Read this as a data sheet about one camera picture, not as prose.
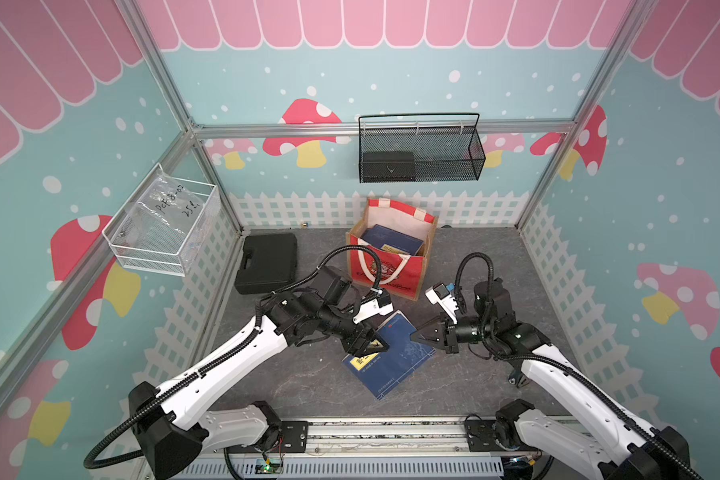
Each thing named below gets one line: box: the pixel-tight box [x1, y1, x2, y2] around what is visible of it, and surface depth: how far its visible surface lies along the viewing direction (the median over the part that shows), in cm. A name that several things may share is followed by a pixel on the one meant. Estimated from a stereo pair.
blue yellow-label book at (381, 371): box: [342, 310, 436, 400], surface depth 70 cm
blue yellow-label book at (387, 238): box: [361, 224, 424, 256], surface depth 103 cm
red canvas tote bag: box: [346, 198, 439, 301], surface depth 96 cm
